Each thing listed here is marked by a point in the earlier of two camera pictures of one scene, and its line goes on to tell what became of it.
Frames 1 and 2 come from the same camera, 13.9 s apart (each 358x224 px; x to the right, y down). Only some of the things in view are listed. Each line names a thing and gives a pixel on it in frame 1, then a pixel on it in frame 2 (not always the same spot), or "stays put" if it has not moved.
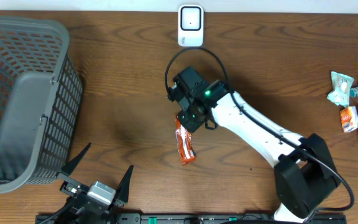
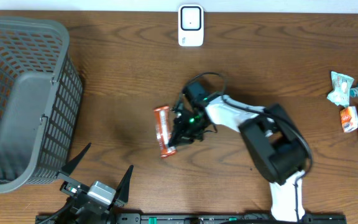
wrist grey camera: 184,84 → 194,91
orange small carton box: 349,119 stays put
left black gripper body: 75,195 stays put
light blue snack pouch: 341,84 stays put
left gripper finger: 69,167 stays put
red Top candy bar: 184,142 → 163,130
